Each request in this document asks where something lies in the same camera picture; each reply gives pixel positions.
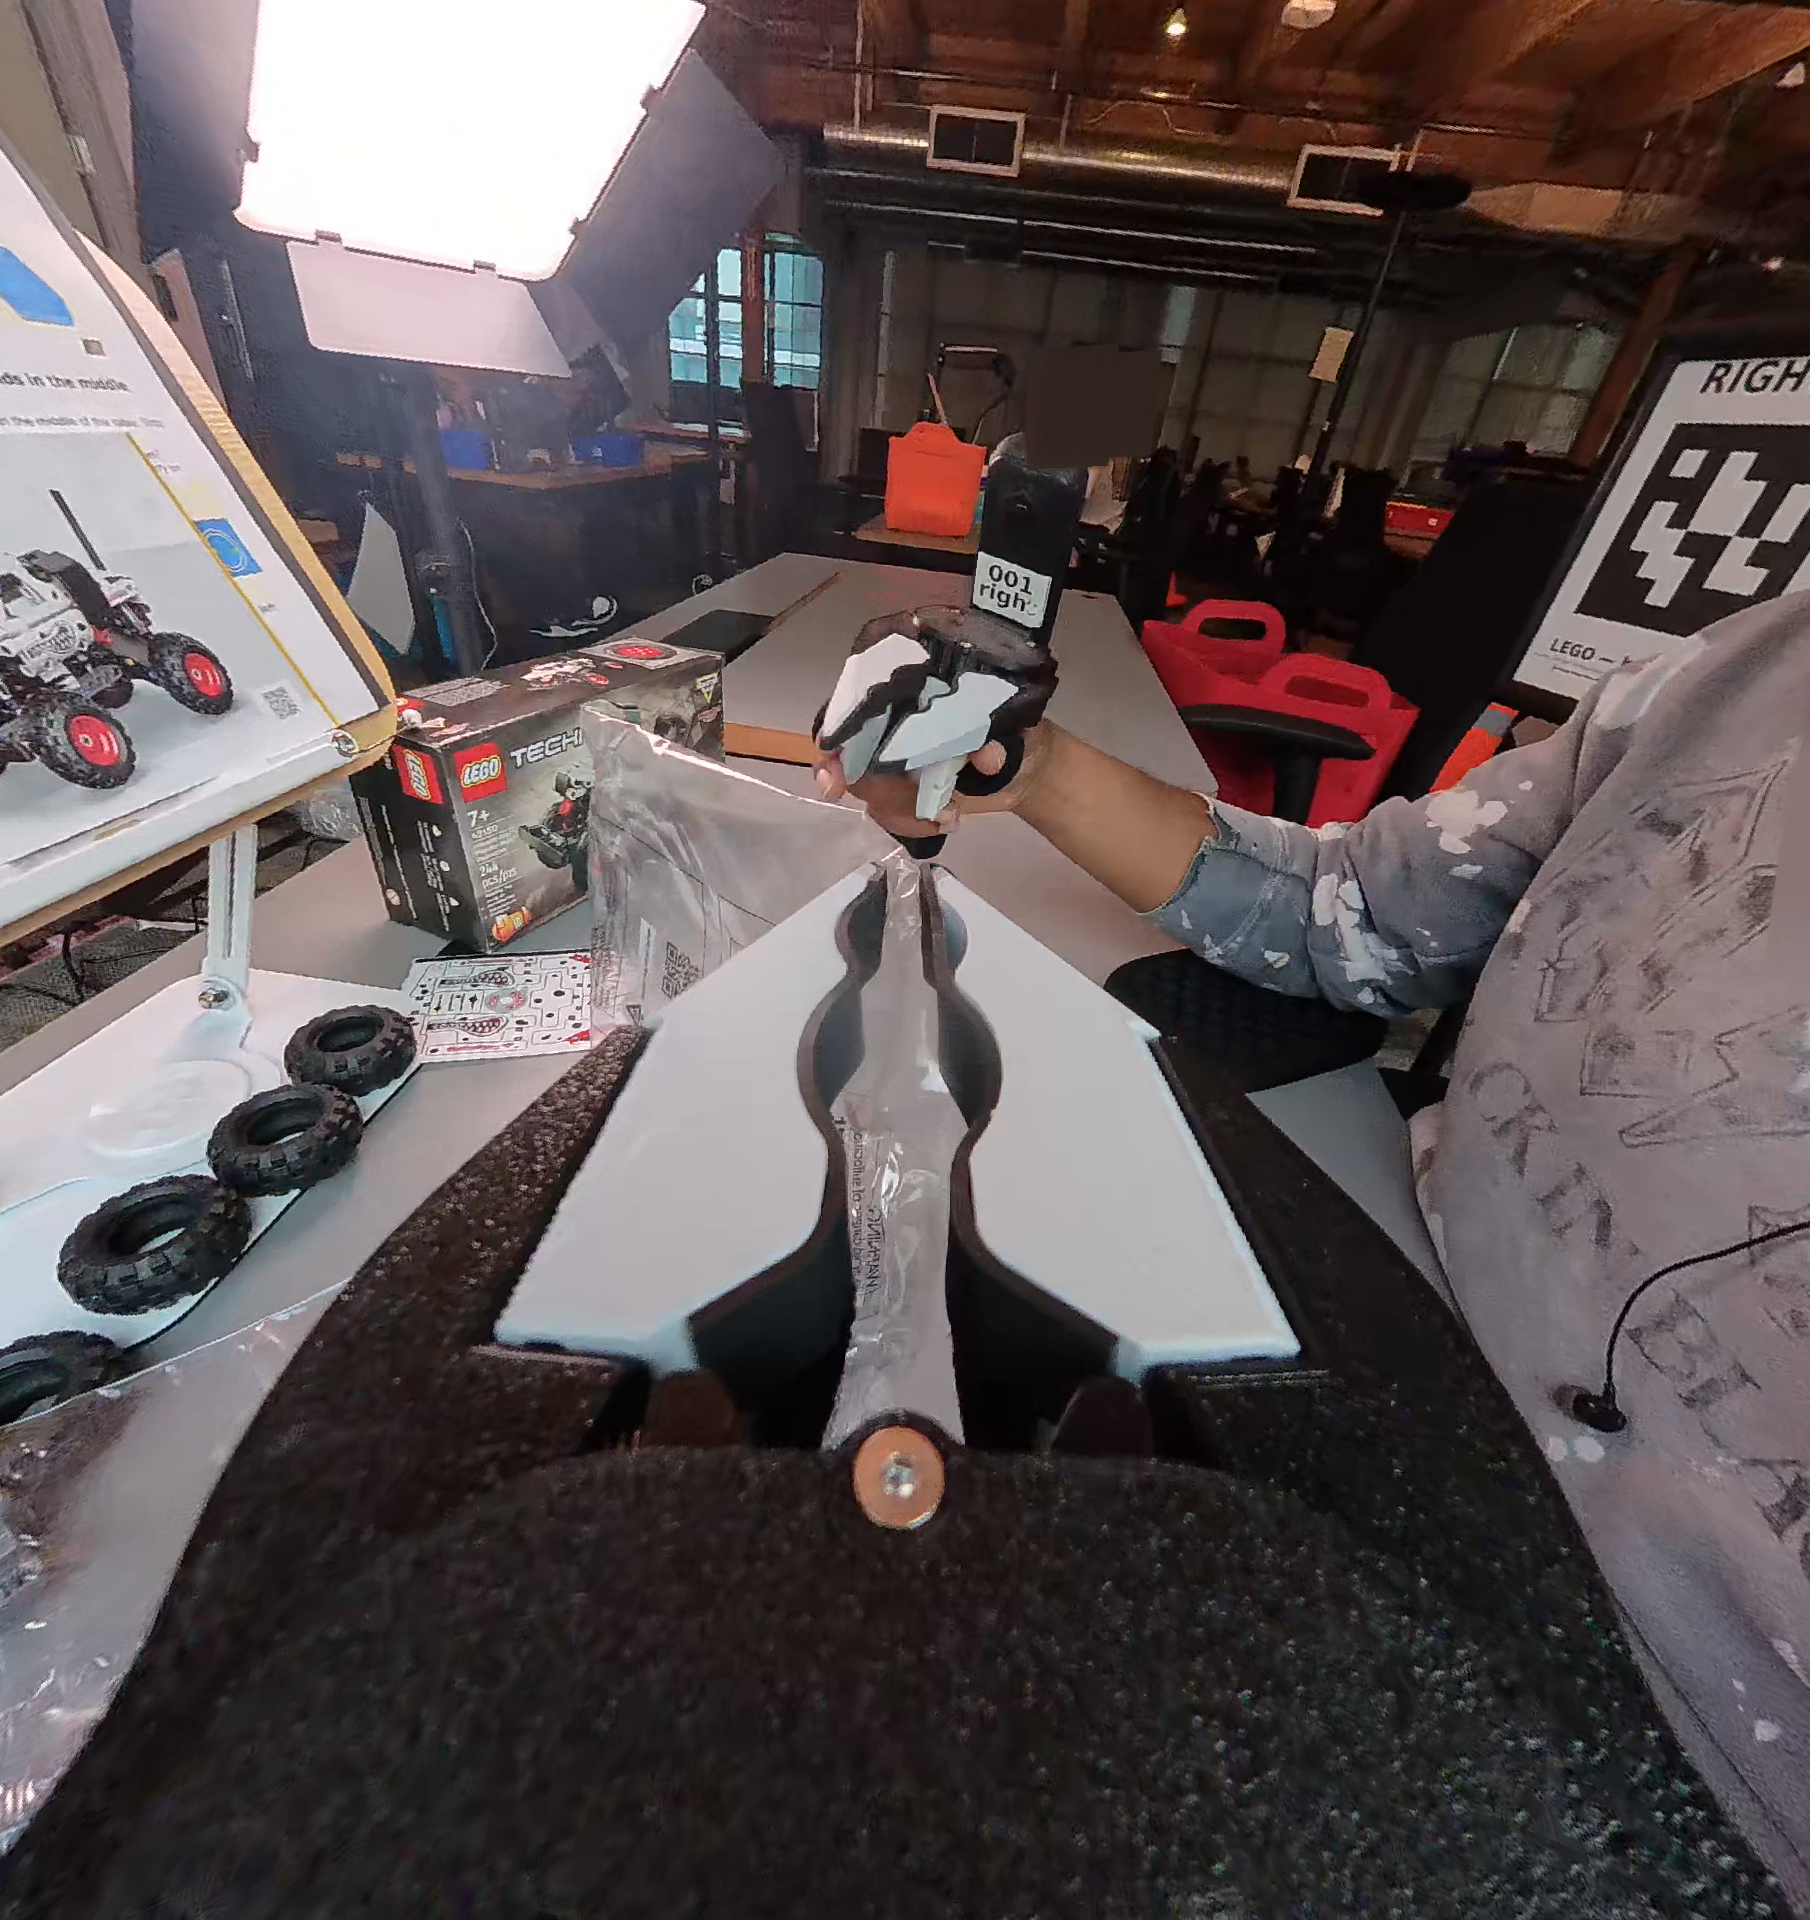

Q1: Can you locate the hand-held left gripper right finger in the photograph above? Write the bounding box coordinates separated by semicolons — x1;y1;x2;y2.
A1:
919;870;1304;1389

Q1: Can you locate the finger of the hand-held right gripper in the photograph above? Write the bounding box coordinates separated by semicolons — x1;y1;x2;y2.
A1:
886;672;1022;773
815;630;932;755

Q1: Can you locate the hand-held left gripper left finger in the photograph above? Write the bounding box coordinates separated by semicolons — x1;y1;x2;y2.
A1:
492;870;906;1374

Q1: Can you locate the clear bag of mixed parts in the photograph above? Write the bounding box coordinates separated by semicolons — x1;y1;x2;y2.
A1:
586;709;969;1449

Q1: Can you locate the black toy tyre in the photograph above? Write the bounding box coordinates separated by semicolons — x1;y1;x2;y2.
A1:
282;1006;419;1097
0;1332;126;1456
207;1083;366;1196
56;1174;254;1317

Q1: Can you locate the white book stand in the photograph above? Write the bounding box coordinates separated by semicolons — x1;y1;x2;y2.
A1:
0;60;430;1359

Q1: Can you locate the white instruction booklet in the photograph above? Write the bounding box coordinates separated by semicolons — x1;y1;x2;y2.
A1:
0;75;384;920

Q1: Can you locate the person's right forearm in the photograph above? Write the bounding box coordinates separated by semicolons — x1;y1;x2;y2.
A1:
1062;724;1559;995

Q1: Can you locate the person's right hand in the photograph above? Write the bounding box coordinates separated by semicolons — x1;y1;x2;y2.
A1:
809;724;1097;861

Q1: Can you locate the orange bin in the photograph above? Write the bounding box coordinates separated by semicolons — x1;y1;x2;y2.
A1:
884;419;987;537

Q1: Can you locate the grey table with wooden edge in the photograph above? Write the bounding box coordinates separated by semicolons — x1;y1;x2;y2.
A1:
612;551;1222;797

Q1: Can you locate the white sticker sheet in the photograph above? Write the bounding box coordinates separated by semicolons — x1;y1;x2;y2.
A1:
397;947;612;1072

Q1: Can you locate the paned window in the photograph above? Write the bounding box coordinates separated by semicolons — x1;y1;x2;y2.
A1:
668;247;824;396

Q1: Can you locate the black toy truck box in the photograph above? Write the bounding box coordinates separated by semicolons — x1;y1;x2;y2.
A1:
346;641;729;956

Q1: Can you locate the empty clear plastic bag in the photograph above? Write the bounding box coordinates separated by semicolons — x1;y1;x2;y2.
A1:
0;1282;344;1854

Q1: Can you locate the black white marker sign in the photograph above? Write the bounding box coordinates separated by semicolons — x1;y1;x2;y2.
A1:
1502;352;1810;714

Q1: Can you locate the studio light panel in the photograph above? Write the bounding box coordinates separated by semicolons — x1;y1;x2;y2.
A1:
234;0;789;683

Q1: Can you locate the metal air duct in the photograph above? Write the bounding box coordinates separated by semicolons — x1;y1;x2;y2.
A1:
822;104;1447;212

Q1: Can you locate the thin black cable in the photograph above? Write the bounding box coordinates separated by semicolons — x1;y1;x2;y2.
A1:
1568;1207;1810;1434

